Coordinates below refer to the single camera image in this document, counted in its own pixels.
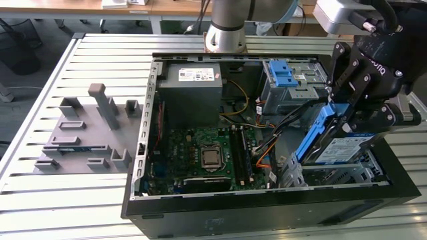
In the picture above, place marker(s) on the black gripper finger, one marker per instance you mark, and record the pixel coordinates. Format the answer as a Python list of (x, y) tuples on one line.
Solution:
[(373, 120), (346, 80)]

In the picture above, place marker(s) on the hard disk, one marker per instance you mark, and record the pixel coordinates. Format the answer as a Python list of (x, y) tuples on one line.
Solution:
[(342, 150)]

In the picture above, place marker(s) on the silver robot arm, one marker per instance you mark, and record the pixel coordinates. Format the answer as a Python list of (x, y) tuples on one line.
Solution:
[(226, 37)]

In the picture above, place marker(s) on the metal disk bay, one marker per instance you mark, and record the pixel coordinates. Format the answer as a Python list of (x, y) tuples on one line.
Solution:
[(333, 168)]

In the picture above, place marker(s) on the metal drive cage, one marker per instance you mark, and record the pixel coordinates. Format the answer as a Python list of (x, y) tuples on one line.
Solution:
[(300, 95)]

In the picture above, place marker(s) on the blue plastic drive latch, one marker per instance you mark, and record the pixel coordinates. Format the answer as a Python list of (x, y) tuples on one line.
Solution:
[(282, 77)]

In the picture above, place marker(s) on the black RAM slot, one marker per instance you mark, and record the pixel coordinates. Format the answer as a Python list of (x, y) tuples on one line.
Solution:
[(236, 155)]

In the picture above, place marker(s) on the grey power supply unit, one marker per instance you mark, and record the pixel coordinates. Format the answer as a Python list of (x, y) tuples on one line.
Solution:
[(189, 105)]

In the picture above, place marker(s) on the silver CPU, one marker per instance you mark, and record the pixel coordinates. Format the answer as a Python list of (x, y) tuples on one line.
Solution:
[(210, 158)]

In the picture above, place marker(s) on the CPU socket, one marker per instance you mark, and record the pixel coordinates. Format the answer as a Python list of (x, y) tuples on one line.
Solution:
[(212, 170)]

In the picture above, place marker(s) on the green motherboard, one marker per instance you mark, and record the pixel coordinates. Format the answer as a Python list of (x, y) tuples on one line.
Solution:
[(186, 135)]

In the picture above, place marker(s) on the black graphics card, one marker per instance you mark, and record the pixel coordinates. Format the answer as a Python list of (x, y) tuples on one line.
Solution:
[(206, 185)]

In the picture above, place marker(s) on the black open PC case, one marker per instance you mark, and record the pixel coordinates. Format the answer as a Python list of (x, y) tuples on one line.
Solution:
[(233, 217)]

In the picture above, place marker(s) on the white box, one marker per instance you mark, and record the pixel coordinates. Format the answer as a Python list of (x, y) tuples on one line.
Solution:
[(114, 3)]

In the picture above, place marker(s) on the grey parts rack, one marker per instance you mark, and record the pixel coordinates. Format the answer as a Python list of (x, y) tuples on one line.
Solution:
[(89, 135)]

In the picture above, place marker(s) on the RAM stick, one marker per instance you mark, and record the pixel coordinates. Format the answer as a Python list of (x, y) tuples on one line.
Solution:
[(74, 149)]

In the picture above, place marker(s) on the black mesh waste bin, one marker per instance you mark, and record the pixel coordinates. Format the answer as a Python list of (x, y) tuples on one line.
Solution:
[(20, 50)]

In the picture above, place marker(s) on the grey desk foot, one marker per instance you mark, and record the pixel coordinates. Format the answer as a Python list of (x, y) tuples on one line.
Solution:
[(4, 95)]

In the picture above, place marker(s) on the silver camera bracket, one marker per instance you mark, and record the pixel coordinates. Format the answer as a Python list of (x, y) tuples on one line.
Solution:
[(408, 110)]

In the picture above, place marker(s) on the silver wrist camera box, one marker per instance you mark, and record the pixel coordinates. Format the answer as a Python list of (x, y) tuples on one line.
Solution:
[(333, 15)]

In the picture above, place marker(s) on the wooden desk white frame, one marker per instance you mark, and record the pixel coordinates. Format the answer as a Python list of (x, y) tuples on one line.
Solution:
[(66, 11), (180, 11)]

